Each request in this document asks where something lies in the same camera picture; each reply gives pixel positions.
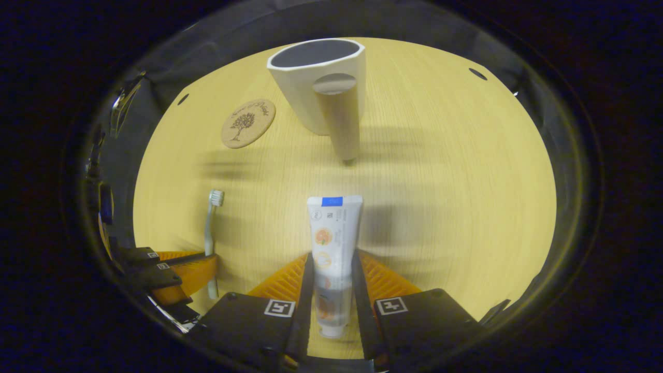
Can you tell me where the white toothpaste tube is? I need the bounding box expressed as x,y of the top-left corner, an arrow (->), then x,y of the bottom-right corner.
307,195 -> 363,338

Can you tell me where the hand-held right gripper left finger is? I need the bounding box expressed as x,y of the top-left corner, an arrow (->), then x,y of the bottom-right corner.
189,252 -> 315,371

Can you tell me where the round cork coaster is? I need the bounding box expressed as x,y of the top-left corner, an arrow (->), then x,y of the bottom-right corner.
221,99 -> 276,149

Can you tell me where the white cup with handle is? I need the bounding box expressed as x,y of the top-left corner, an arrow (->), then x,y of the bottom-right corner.
267,38 -> 366,162

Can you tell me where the pale green toothbrush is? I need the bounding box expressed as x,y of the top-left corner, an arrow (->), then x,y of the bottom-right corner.
204,190 -> 225,300

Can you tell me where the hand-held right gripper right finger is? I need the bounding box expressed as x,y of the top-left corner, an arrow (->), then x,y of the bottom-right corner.
352,249 -> 482,371

